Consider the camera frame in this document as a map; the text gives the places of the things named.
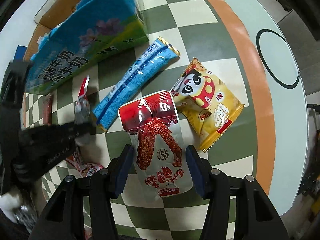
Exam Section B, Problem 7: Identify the red white spicy strip packet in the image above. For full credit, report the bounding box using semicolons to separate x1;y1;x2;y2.
118;90;193;202

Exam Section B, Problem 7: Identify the long blue biscuit packet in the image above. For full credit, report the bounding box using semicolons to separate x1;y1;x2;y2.
93;37;181;132

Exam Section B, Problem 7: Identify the yellow panda chip bag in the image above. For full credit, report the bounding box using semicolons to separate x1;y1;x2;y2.
170;58;244;152

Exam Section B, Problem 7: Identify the red white snack packet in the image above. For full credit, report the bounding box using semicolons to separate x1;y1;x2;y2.
75;75;90;146

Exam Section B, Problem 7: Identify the small red snack packet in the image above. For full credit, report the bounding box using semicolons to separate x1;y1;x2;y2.
66;145;104;178

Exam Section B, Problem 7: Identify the checkered orange-edged table mat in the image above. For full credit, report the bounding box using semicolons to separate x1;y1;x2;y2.
53;0;276;239

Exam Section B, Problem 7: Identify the blue milk carton box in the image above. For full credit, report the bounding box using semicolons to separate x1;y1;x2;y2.
25;0;148;95

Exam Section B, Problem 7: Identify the brown cardboard box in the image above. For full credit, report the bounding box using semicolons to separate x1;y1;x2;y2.
23;0;81;61

